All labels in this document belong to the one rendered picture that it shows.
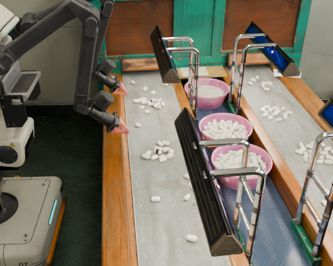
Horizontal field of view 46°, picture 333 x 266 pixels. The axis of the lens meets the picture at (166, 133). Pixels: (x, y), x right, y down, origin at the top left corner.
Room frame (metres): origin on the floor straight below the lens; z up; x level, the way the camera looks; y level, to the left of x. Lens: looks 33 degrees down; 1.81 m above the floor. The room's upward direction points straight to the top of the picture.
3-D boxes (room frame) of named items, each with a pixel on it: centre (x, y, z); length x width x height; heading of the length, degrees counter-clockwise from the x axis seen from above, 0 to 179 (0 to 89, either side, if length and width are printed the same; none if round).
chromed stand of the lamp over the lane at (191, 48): (1.92, -0.06, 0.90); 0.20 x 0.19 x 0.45; 7
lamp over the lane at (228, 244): (0.95, -0.11, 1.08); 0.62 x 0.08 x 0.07; 7
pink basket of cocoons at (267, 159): (1.40, -0.33, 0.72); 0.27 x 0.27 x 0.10
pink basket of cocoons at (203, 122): (1.68, -0.30, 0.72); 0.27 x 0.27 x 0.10
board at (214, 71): (2.33, -0.21, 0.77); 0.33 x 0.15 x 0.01; 97
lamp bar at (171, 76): (1.91, 0.02, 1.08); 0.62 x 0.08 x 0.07; 7
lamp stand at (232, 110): (1.97, -0.46, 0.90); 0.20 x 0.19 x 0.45; 7
